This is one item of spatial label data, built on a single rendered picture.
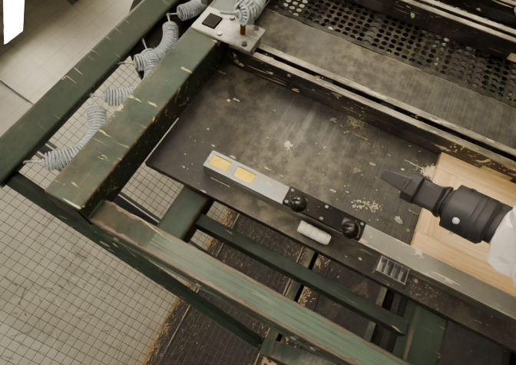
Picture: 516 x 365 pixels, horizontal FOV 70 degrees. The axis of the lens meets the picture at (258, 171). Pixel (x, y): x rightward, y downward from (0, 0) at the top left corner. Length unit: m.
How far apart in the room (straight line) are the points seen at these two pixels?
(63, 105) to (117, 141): 0.55
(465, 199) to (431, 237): 0.27
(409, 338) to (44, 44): 5.88
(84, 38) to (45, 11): 0.59
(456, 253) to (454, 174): 0.22
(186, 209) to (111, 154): 0.23
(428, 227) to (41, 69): 5.59
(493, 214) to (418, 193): 0.12
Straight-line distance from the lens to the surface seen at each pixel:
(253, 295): 0.82
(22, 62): 6.07
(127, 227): 0.89
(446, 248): 1.01
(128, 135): 0.94
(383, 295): 2.50
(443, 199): 0.76
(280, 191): 0.91
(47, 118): 1.45
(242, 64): 1.16
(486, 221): 0.74
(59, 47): 6.26
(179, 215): 0.97
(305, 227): 0.90
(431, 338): 1.01
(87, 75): 1.52
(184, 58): 1.08
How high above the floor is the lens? 1.89
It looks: 18 degrees down
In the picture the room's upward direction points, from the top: 50 degrees counter-clockwise
